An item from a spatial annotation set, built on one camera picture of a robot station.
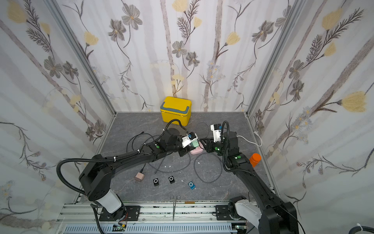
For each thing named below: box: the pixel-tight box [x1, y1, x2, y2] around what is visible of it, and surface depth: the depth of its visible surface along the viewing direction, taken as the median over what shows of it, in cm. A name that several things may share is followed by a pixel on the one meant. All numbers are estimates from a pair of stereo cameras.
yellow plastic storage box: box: [160, 96, 192, 127], surface depth 107 cm
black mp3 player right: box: [168, 175, 176, 184], surface depth 86 cm
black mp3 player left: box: [152, 177, 160, 187], surface depth 86 cm
